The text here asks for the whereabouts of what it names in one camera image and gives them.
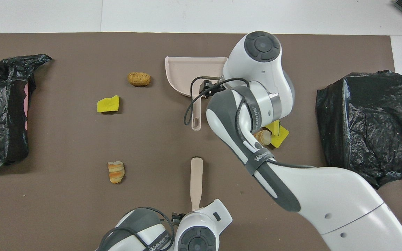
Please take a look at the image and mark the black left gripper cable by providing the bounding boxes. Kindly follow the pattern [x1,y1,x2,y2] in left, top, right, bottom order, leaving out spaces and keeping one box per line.
[100,207,174,251]

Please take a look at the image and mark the brown table mat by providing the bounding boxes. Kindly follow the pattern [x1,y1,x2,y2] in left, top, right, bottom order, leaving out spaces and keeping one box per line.
[0,32,402,251]

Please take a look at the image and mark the yellow green sponge piece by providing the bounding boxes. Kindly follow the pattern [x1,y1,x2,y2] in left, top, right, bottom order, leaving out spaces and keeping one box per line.
[265,120,281,136]

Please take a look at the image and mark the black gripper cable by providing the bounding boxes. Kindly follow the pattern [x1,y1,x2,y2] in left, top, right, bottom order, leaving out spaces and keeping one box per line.
[184,76,257,135]
[100,207,174,251]

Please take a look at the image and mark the black bag lined bin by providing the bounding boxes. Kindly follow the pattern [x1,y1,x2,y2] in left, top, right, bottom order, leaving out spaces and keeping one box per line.
[315,70,402,190]

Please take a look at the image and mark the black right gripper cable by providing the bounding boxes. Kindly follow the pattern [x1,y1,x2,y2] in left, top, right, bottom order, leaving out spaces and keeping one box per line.
[184,76,257,135]

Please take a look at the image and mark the brown bread bun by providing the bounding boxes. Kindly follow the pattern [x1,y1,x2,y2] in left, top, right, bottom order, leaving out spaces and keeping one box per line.
[128,72,151,87]

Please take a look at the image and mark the yellow sponge wedge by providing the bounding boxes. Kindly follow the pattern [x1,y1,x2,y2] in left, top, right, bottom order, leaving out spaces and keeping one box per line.
[271,125,290,149]

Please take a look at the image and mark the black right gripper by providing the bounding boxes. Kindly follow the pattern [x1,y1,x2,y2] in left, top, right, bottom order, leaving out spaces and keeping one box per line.
[200,80,222,98]

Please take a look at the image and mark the beige plastic dustpan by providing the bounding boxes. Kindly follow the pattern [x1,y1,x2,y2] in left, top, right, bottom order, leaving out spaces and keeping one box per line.
[165,56,229,131]

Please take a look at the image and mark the notched yellow green sponge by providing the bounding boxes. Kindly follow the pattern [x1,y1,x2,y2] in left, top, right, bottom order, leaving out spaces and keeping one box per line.
[97,95,120,113]

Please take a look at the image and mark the beige hand brush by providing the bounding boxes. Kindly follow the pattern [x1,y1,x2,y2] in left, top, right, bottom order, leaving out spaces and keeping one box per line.
[190,157,203,212]

